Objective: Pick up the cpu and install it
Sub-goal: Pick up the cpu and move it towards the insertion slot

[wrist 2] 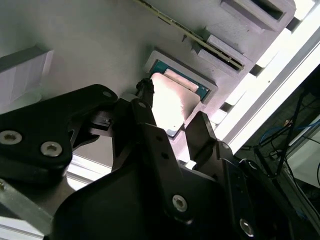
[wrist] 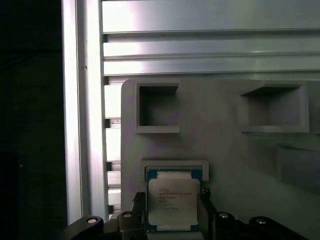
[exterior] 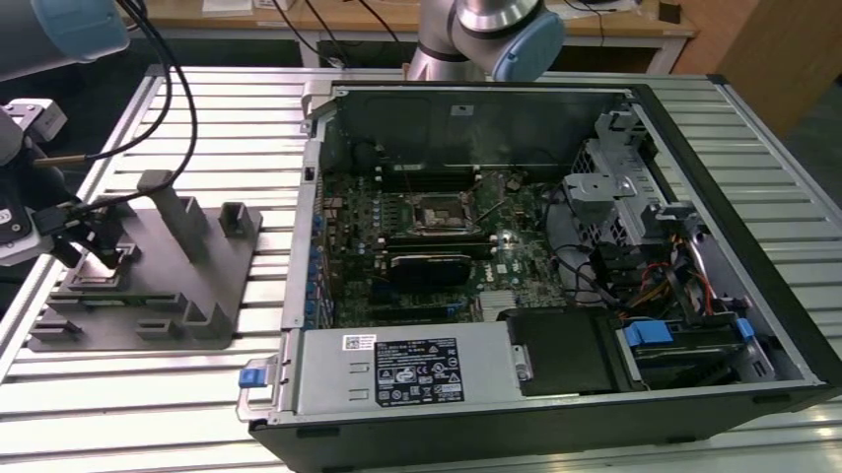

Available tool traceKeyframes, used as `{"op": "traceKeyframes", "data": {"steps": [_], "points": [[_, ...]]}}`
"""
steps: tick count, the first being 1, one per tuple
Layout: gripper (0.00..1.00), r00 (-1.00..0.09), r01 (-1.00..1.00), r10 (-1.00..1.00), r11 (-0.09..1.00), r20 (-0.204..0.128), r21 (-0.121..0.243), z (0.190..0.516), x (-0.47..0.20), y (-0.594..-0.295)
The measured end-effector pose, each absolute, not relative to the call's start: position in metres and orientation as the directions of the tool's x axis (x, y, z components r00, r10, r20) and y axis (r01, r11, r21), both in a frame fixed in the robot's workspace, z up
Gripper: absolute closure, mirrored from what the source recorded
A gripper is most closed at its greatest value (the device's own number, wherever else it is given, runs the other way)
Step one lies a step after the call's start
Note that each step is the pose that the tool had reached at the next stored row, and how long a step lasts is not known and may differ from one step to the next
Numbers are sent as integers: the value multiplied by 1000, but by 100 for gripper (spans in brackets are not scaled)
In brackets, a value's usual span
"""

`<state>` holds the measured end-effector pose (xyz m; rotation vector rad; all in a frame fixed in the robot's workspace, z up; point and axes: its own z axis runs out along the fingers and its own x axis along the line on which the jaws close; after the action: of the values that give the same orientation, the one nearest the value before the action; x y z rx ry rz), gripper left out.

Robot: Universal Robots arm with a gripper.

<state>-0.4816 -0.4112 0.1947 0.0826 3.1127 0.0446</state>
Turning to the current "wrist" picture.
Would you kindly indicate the grey parts rack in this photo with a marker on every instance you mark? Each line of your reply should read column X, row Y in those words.
column 220, row 150

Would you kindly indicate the silver CPU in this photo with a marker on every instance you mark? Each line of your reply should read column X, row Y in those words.
column 172, row 200

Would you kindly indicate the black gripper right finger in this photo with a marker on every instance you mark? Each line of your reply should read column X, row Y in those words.
column 230, row 227

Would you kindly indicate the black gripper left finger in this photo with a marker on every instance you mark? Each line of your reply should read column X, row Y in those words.
column 127, row 225

